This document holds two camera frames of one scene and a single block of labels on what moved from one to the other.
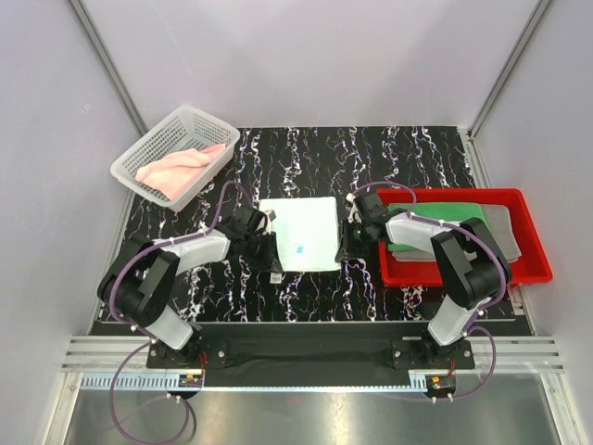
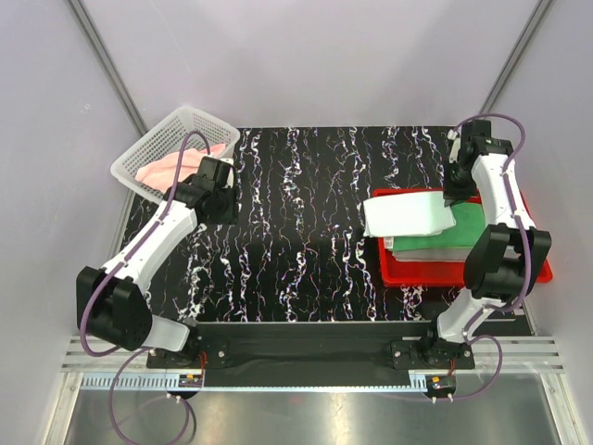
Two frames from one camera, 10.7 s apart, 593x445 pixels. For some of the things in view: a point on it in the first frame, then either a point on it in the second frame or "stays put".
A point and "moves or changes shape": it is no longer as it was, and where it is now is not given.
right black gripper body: (359, 235) to (457, 183)
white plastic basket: (186, 128) stays put
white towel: (307, 232) moves or changes shape
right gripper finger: (345, 252) to (447, 201)
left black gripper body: (257, 249) to (226, 211)
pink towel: (171, 172) stays put
